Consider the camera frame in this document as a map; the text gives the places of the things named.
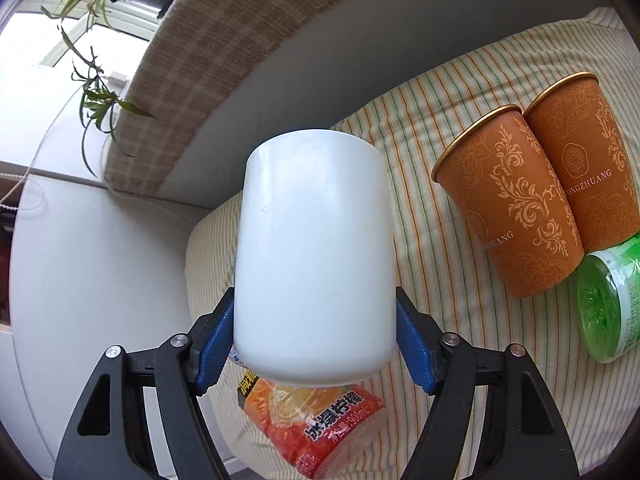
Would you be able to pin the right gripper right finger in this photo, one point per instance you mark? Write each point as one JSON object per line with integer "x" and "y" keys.
{"x": 522, "y": 435}

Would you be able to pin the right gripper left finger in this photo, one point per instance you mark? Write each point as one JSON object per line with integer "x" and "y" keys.
{"x": 108, "y": 435}

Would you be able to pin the white plastic cup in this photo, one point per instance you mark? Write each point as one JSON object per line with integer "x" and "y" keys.
{"x": 314, "y": 287}

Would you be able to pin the orange paper cup left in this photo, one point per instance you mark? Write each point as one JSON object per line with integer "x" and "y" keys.
{"x": 500, "y": 178}

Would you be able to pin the orange paper cup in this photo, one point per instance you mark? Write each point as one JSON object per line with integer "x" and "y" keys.
{"x": 500, "y": 178}
{"x": 578, "y": 131}

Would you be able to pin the orange paper cup right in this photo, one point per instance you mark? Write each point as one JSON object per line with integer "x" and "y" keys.
{"x": 578, "y": 131}

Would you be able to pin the green tea bottle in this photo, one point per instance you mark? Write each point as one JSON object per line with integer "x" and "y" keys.
{"x": 607, "y": 294}

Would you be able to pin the orange lemon drink bottle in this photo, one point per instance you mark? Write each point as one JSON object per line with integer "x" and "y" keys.
{"x": 290, "y": 432}

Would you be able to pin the striped table cloth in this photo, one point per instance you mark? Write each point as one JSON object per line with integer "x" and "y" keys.
{"x": 441, "y": 264}

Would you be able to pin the brown plaid cloth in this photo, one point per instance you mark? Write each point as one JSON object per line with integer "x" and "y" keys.
{"x": 200, "y": 53}

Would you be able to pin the potted spider plant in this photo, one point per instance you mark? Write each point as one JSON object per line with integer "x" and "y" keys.
{"x": 100, "y": 102}

